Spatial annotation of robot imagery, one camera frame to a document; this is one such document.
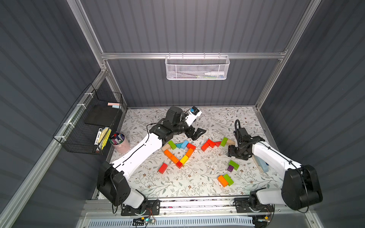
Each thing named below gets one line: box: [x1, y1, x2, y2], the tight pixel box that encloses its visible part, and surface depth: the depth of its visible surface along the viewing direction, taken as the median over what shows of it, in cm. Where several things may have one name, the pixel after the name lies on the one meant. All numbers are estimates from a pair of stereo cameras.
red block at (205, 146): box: [201, 141, 210, 152], surface depth 98 cm
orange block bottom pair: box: [217, 175, 229, 188], surface depth 83 cm
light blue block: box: [181, 140, 189, 150], surface depth 98 cm
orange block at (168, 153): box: [163, 149, 173, 159], surface depth 96 cm
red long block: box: [158, 162, 168, 175], surface depth 88 cm
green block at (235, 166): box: [228, 160, 240, 171], surface depth 88 cm
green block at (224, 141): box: [220, 136, 229, 148], surface depth 98 cm
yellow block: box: [179, 154, 189, 165], surface depth 91 cm
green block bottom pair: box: [223, 173, 235, 187], surface depth 83 cm
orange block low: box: [170, 154, 180, 164], surface depth 93 cm
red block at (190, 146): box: [186, 142, 197, 152], surface depth 98 cm
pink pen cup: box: [107, 132, 131, 154], surface depth 88 cm
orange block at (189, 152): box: [185, 147, 194, 158], surface depth 95 cm
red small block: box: [175, 161, 183, 169], surface depth 89 cm
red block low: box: [207, 139, 216, 149], surface depth 99 cm
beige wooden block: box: [161, 143, 172, 152], surface depth 96 cm
